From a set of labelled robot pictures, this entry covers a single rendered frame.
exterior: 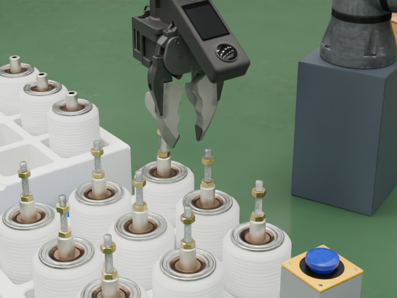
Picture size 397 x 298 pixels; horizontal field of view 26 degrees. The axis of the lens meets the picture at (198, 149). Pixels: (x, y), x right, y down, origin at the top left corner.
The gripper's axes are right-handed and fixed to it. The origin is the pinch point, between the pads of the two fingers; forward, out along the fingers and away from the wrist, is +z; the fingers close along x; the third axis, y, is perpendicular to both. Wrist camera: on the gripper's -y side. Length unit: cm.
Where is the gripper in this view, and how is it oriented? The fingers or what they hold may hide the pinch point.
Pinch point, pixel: (188, 136)
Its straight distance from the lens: 104.3
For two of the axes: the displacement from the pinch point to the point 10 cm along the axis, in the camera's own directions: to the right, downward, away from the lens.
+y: -5.2, -3.8, 7.6
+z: 0.0, 9.0, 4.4
